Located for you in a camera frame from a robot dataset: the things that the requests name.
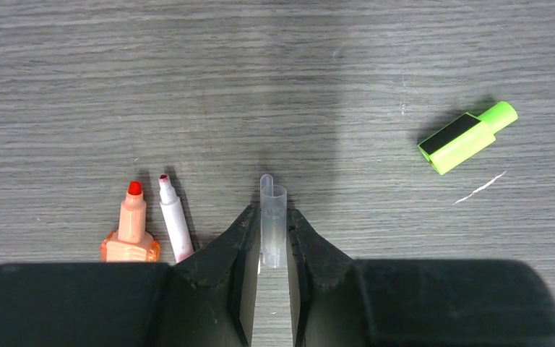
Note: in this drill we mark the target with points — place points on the green highlighter cap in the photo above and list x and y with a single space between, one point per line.
465 136

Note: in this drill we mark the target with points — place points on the white red marker pen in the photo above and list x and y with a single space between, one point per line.
174 219

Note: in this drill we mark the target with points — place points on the orange highlighter pen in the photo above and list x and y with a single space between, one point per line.
131 242

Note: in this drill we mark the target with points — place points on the clear pen cap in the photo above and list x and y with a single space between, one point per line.
273 223

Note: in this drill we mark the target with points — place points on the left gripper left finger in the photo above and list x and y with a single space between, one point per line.
206 300

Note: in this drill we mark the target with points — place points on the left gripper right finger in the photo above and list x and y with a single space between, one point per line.
337 300

